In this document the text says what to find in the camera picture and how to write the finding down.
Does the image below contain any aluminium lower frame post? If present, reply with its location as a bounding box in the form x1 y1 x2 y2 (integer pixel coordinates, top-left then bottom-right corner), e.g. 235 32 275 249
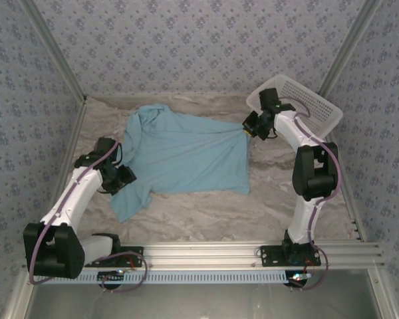
367 268 398 319
3 270 37 319

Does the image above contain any white slotted cable duct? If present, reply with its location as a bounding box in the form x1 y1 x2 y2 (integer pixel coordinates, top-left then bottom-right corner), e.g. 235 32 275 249
36 269 312 286

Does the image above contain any black controller board with LEDs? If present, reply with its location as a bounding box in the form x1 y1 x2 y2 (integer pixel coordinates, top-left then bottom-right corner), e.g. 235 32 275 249
97 270 126 289
285 271 313 289

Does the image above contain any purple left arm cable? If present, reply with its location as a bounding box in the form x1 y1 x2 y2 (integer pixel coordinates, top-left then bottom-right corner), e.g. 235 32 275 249
28 142 149 294

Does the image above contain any aluminium frame cross rail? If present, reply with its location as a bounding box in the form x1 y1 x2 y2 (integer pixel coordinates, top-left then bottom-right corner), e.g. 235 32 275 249
21 241 386 269

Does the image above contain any aluminium diagonal frame post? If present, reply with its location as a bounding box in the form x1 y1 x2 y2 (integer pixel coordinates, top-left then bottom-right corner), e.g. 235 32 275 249
21 0 89 104
318 0 386 97

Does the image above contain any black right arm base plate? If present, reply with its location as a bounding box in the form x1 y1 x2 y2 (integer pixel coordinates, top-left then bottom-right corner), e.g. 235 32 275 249
259 245 322 268

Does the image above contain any white perforated plastic basket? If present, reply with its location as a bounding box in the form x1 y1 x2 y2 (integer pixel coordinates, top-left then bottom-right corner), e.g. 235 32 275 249
245 74 344 139

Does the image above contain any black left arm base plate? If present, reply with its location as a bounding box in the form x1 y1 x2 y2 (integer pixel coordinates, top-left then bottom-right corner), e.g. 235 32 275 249
85 245 144 268

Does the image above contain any marble pattern table cover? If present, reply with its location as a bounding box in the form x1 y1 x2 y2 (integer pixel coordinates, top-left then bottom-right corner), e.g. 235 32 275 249
41 94 363 245

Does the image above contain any light blue t-shirt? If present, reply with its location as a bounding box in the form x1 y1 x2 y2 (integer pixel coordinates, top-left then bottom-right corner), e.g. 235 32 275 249
111 103 252 224

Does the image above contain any aluminium table side rail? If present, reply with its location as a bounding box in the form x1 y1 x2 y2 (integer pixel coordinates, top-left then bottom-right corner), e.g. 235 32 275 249
325 131 368 242
38 98 89 243

